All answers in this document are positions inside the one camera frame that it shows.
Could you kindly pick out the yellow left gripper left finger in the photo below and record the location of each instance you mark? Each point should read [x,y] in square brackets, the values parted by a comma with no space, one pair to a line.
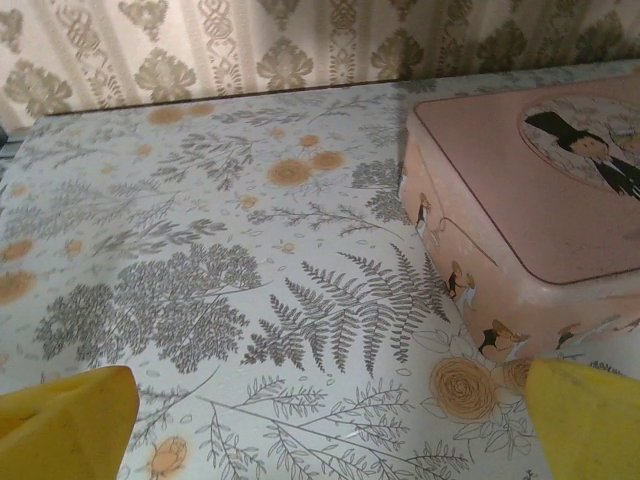
[60,430]

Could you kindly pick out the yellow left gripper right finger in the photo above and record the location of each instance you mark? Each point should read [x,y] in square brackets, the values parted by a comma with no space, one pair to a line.
[590,430]

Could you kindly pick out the floral patterned tablecloth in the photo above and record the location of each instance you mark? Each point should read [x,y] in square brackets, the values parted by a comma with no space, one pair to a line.
[200,250]

